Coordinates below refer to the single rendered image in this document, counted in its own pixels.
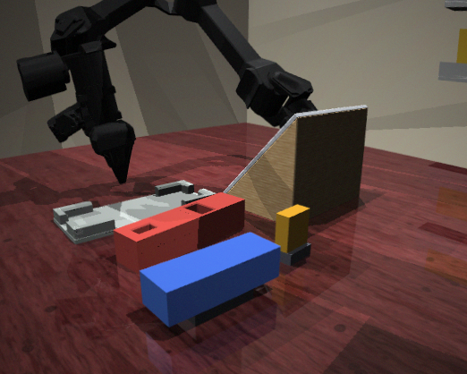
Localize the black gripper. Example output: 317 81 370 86
75 79 136 184

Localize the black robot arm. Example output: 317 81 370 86
16 0 318 142

